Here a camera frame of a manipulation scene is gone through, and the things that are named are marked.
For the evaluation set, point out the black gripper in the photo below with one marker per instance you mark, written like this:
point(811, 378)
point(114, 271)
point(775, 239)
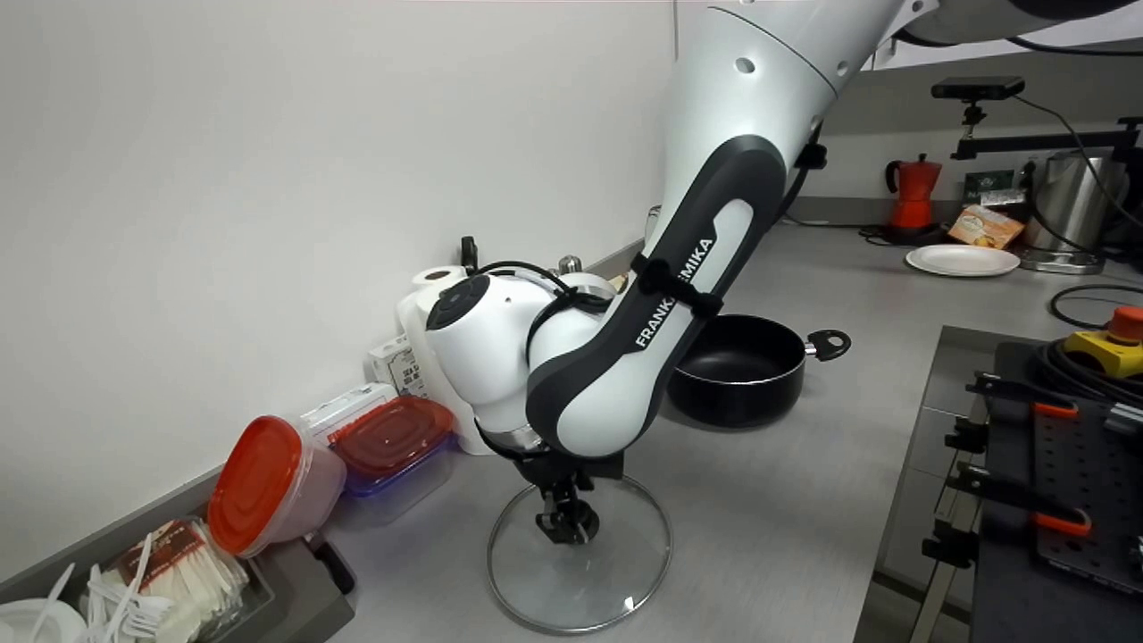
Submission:
point(560, 470)

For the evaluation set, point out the glass lid with black knob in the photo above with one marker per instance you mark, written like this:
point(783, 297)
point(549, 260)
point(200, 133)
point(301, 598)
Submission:
point(582, 590)

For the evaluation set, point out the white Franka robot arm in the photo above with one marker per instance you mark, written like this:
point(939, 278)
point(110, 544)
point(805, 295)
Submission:
point(725, 146)

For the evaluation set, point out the flat container with red lid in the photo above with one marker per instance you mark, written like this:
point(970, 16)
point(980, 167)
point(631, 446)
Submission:
point(391, 441)

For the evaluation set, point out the round container with red lid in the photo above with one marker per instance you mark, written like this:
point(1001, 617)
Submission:
point(255, 486)

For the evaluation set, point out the red moka pot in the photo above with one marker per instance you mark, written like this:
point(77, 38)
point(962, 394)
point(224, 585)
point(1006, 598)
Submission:
point(912, 192)

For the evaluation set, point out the white paper towel roll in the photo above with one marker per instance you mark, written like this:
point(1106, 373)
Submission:
point(435, 273)
point(407, 326)

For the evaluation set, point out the white flat box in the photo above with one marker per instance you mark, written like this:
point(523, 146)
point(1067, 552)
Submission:
point(339, 409)

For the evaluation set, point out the steel spice grinder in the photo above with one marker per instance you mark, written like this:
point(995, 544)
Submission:
point(572, 263)

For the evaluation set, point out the grey tray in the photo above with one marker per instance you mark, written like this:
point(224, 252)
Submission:
point(306, 595)

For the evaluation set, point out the small black bottle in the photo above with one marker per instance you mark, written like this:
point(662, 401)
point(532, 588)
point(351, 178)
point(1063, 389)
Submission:
point(469, 252)

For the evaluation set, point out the packet of white plastic cutlery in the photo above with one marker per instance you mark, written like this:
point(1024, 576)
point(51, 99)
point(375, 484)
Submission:
point(181, 585)

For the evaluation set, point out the white plate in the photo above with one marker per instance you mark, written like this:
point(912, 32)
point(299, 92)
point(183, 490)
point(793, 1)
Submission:
point(962, 260)

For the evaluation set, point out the orange snack packet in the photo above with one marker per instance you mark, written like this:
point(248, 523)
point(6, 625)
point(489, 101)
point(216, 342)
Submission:
point(987, 227)

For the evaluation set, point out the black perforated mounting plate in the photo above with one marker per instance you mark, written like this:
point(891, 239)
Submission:
point(1100, 476)

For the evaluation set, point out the small green box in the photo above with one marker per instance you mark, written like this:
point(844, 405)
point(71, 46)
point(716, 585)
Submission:
point(989, 186)

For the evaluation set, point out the white bowl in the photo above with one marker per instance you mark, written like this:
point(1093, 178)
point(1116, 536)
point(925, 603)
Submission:
point(31, 625)

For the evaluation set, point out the yellow emergency stop box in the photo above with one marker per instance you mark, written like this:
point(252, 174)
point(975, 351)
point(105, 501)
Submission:
point(1111, 344)

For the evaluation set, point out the steel electric kettle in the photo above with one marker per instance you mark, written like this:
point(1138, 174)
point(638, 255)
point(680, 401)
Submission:
point(1073, 201)

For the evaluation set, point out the white wall power outlet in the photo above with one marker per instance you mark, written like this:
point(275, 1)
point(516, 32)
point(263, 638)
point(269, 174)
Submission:
point(393, 364)

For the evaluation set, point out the black camera on mount arm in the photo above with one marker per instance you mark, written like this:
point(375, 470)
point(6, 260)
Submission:
point(975, 89)

